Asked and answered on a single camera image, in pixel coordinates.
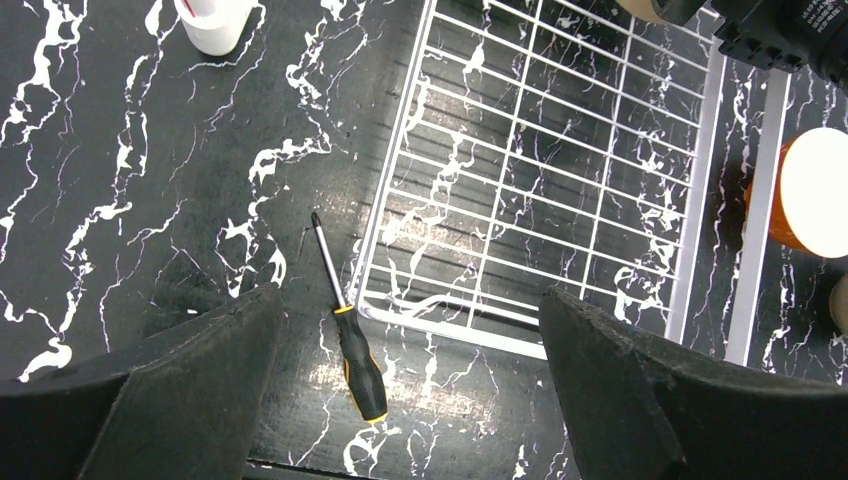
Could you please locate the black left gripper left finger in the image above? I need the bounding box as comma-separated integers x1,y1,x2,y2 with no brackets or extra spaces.
1,285,285,479

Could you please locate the black yellow screwdriver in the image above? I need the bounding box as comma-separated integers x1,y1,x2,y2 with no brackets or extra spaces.
311,211,388,424

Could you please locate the white wire dish rack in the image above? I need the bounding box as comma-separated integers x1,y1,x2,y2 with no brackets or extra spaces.
351,1,789,363

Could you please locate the white ceramic bowl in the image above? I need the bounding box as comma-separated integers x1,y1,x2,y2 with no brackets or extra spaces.
768,127,847,259

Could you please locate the beige ceramic bowl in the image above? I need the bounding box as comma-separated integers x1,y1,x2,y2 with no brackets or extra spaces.
616,0,666,24

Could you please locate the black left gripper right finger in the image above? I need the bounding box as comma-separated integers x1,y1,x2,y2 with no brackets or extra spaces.
538,287,847,479

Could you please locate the red patterned bowl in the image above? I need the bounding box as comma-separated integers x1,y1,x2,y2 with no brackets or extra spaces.
828,274,848,335

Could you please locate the white pvc pipe frame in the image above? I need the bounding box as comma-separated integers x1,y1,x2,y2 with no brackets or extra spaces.
173,0,258,56

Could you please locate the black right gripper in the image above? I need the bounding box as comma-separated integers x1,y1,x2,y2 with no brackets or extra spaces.
652,0,847,87

